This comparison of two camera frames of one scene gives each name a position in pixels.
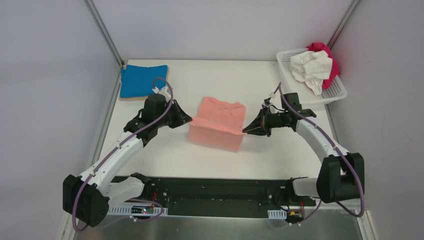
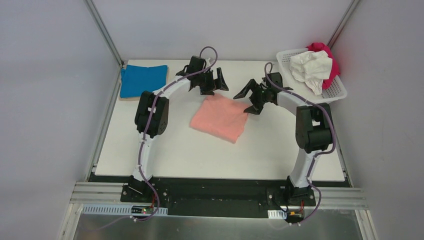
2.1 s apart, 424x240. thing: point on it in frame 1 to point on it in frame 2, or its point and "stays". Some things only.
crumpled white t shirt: [312, 67] stays
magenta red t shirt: [319, 46] stays
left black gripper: [174, 113] to [209, 82]
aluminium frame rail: [104, 29] stays
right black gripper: [267, 121] to [259, 96]
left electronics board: [142, 209] stays
